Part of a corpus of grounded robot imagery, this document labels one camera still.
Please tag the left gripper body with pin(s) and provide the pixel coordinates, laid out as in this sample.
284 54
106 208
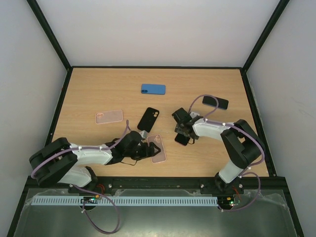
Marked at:
137 154

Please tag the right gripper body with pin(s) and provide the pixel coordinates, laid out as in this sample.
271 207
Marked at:
183 131

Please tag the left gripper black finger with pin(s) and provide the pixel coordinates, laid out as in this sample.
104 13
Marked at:
152 150
150 144

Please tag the black phone pink edge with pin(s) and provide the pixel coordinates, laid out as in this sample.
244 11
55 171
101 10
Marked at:
182 139

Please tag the black phone case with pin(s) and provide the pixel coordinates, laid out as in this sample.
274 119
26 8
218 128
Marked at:
148 119

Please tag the black phone blue edge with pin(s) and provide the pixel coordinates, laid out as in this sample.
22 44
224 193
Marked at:
216 101

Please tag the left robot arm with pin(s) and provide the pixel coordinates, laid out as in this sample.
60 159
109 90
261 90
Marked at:
62 162

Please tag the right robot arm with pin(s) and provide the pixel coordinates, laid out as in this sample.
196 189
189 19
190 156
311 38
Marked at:
241 142

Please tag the pink translucent phone case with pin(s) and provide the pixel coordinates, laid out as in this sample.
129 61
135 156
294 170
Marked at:
109 116

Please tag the blue phone case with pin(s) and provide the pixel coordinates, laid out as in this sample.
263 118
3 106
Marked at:
155 89

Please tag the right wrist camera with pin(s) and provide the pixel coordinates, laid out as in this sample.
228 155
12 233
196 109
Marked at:
194 114

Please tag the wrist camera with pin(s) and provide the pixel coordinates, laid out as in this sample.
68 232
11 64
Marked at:
194 114
144 134

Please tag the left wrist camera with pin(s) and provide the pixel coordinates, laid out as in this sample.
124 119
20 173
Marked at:
144 134

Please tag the light blue slotted cable duct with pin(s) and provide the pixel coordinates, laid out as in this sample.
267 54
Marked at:
123 201

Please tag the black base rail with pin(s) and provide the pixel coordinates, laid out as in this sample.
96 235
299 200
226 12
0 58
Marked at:
206 185

